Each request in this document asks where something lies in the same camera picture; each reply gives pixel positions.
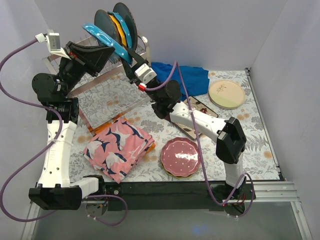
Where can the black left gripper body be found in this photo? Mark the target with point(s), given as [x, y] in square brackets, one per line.
[75, 56]

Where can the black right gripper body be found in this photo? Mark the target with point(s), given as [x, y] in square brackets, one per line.
[135, 66]

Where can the blue polka dot plate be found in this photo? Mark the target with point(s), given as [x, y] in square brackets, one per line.
[108, 41]

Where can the square floral plate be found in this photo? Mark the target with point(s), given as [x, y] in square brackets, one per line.
[200, 106]

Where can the cream round plate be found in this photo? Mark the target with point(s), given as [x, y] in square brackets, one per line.
[226, 94]

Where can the pink polka dot plate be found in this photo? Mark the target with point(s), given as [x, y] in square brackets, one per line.
[180, 156]

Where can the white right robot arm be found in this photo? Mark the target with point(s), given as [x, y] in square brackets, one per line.
[227, 134]

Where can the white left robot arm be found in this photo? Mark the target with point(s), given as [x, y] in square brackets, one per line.
[54, 190]

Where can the steel dish rack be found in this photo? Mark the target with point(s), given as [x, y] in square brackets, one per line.
[107, 96]

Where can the floral tablecloth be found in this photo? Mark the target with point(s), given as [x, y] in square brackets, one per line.
[258, 159]

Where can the yellow plate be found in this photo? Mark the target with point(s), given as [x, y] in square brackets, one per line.
[120, 31]

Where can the rear dark teal plate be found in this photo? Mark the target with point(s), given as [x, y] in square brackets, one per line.
[128, 18]

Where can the blue cloth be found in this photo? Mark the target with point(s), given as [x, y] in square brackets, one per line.
[196, 79]

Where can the orange cloth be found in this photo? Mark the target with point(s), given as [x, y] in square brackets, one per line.
[103, 126]

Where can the pink patterned cloth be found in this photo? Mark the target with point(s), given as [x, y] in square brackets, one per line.
[118, 148]

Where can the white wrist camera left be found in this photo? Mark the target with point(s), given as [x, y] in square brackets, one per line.
[53, 43]

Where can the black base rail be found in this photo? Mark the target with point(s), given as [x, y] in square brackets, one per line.
[170, 195]

